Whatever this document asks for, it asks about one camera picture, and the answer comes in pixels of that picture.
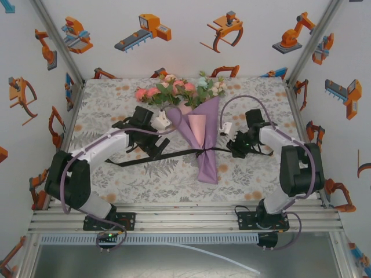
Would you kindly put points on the black ribbon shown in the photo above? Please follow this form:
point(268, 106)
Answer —
point(174, 155)

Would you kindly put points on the pink twin-bloom artificial rose stem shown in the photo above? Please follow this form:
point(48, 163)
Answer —
point(142, 93)

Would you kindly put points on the pink and purple wrapping paper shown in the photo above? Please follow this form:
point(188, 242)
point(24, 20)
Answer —
point(207, 171)

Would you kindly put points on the cream white artificial rose stem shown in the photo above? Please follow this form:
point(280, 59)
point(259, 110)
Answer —
point(216, 88)

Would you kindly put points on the pink cream bud flower stem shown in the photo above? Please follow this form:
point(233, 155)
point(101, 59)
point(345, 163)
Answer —
point(169, 77)

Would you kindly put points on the large pink artificial rose stem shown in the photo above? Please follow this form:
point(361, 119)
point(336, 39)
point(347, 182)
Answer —
point(188, 87)

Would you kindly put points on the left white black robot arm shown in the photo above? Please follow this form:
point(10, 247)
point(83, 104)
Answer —
point(95, 147)

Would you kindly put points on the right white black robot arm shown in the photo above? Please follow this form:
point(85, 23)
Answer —
point(298, 171)

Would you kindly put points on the floral patterned tablecloth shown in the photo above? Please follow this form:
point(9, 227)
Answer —
point(232, 194)

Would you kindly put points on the aluminium profile mounting platform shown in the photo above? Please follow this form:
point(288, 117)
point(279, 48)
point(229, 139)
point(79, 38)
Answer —
point(188, 220)

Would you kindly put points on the black electronics board green LED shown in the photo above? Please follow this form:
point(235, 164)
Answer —
point(108, 237)

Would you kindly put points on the aluminium side rail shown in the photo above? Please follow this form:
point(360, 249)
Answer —
point(299, 116)
point(70, 127)

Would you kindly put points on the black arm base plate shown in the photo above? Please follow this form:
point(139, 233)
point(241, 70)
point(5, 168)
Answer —
point(245, 221)
point(130, 221)

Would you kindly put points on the aluminium frame post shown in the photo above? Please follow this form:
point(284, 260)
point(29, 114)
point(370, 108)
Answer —
point(74, 68)
point(321, 27)

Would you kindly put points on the orange milling machine wall sticker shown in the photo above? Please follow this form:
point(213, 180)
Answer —
point(76, 34)
point(321, 56)

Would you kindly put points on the orange conveyor machine wall sticker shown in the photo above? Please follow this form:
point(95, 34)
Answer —
point(353, 95)
point(150, 26)

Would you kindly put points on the orange claw gripper wall sticker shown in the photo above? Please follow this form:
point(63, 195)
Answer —
point(21, 89)
point(229, 26)

